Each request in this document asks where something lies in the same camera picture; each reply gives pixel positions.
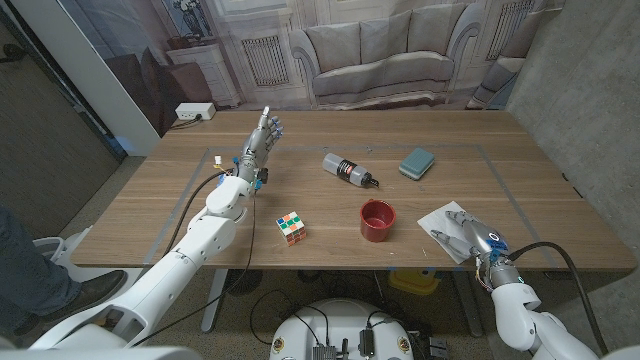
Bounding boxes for white chair base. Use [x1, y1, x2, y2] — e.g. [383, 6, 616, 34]
[27, 225, 94, 281]

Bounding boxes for black shoe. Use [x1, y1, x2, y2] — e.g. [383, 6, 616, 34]
[12, 269, 129, 337]

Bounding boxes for yellow object under table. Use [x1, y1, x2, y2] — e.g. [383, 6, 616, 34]
[388, 268, 441, 296]

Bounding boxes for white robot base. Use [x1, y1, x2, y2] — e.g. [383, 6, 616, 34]
[269, 298, 415, 360]

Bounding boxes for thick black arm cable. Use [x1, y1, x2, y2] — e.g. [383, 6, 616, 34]
[507, 241, 610, 356]
[159, 169, 236, 261]

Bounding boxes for grey table leg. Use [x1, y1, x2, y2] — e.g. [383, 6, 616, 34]
[452, 269, 485, 339]
[200, 268, 230, 334]

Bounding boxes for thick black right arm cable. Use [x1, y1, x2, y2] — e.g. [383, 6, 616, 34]
[507, 241, 610, 356]

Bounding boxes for red cup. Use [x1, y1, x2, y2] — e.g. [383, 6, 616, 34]
[359, 198, 397, 243]

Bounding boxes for black floor cable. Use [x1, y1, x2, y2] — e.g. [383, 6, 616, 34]
[248, 288, 331, 347]

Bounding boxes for printed living room backdrop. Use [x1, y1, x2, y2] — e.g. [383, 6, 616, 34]
[57, 0, 566, 139]

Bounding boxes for black round fan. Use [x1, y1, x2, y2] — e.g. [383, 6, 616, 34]
[224, 268, 264, 296]

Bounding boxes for black power strip cable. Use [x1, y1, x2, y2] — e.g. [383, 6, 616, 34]
[169, 114, 204, 130]

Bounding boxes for person's leg in jeans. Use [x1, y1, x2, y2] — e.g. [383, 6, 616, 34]
[0, 204, 81, 334]

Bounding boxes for Rubik's cube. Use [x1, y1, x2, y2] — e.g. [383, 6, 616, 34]
[275, 210, 308, 247]

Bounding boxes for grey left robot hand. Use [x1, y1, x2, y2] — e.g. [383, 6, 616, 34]
[234, 105, 284, 185]

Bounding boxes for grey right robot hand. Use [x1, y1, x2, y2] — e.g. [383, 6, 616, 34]
[429, 209, 511, 262]

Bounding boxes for white power strip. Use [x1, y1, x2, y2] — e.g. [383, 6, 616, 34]
[174, 101, 217, 121]

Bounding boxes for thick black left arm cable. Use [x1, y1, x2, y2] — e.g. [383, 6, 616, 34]
[159, 169, 236, 261]

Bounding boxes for grey bottle with black cap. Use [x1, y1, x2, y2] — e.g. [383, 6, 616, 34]
[322, 152, 380, 189]

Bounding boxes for white paper towel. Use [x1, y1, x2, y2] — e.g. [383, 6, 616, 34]
[417, 200, 476, 265]

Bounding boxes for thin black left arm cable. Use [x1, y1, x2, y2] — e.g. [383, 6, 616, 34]
[130, 192, 257, 347]

